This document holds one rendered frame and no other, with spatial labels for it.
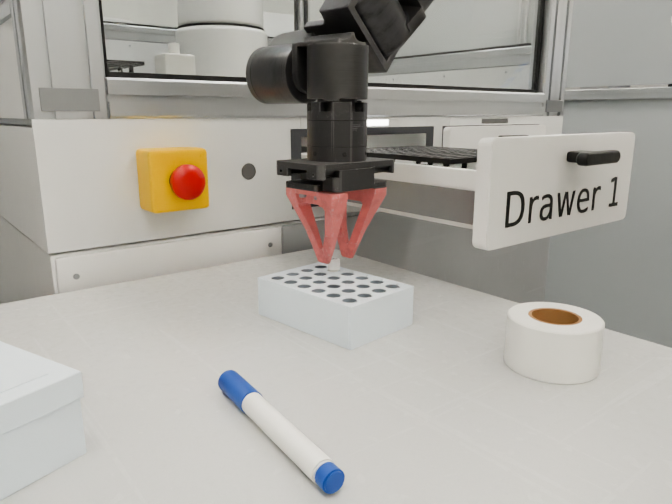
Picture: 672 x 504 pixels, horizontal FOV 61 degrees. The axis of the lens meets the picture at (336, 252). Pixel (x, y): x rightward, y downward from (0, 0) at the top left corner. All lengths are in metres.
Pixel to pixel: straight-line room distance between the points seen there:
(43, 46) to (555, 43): 0.95
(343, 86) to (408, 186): 0.18
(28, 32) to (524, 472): 0.60
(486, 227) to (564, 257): 2.02
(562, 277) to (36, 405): 2.40
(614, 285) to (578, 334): 2.07
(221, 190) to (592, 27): 1.98
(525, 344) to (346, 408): 0.14
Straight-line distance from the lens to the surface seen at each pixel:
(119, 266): 0.73
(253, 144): 0.78
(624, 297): 2.50
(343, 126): 0.52
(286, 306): 0.53
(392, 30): 0.58
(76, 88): 0.70
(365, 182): 0.54
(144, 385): 0.44
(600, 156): 0.66
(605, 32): 2.50
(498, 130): 1.12
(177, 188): 0.66
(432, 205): 0.64
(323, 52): 0.53
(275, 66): 0.57
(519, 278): 1.28
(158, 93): 0.72
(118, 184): 0.71
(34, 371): 0.36
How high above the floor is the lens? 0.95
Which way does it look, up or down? 14 degrees down
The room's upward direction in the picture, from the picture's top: straight up
